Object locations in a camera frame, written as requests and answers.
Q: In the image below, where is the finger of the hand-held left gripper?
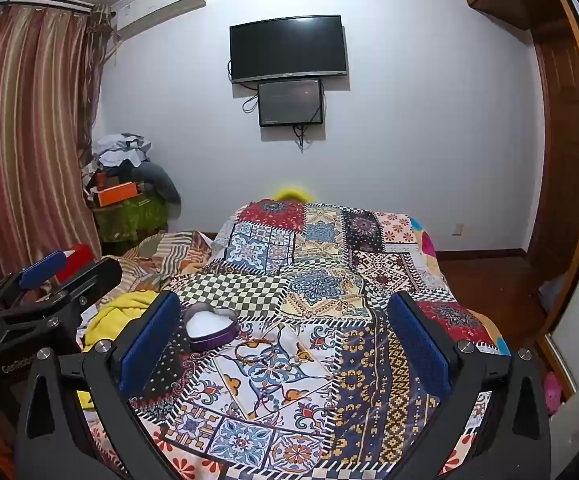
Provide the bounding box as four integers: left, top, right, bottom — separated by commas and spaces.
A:
0, 249, 69, 302
44, 258, 124, 312

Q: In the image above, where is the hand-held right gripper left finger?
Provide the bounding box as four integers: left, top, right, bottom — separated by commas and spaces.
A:
14, 290, 183, 480

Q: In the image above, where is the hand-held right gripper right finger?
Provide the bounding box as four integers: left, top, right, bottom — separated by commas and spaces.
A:
387, 291, 553, 480

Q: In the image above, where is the heart-shaped jewelry box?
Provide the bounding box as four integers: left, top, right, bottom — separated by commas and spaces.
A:
184, 304, 240, 352

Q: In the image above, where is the braided bracelet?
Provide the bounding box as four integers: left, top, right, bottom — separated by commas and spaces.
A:
234, 337, 276, 362

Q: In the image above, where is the red box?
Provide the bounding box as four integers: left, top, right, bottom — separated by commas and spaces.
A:
57, 243, 94, 281

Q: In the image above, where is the yellow fleece towel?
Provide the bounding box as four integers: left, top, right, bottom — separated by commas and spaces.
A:
77, 290, 163, 411

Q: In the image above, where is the green patterned cloth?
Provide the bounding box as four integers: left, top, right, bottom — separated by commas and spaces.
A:
94, 195, 170, 243

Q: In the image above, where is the striped brown bedsheet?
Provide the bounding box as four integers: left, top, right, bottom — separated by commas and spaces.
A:
97, 230, 220, 311

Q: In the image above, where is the orange box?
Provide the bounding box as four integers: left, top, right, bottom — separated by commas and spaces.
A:
92, 182, 141, 207

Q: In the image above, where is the patchwork printed blanket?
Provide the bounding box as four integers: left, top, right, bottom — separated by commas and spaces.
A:
84, 200, 513, 480

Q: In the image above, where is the pile of clothes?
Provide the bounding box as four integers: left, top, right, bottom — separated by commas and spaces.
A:
82, 132, 153, 196

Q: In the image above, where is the striped curtain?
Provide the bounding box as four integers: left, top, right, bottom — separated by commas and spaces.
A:
0, 2, 115, 273

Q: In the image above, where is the pink slipper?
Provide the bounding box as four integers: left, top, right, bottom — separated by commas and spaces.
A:
543, 371, 563, 416

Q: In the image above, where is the white plastic bag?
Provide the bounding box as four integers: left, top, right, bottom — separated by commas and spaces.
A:
539, 272, 567, 312

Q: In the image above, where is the yellow plush item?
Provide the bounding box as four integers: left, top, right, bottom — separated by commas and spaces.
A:
274, 186, 315, 204

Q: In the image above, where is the brown wooden door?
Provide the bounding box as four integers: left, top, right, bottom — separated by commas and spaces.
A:
454, 0, 579, 331

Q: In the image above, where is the white air conditioner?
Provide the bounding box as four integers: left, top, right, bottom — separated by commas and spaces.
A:
112, 0, 208, 41

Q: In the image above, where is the black monitor cable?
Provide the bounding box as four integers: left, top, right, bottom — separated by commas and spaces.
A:
292, 122, 311, 153

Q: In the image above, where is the small wall monitor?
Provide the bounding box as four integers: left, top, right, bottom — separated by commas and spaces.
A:
258, 78, 324, 127

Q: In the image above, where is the curtain rail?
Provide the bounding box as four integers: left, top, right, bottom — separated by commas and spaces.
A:
0, 0, 95, 12

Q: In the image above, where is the large wall television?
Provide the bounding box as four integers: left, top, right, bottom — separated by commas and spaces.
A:
230, 15, 347, 85

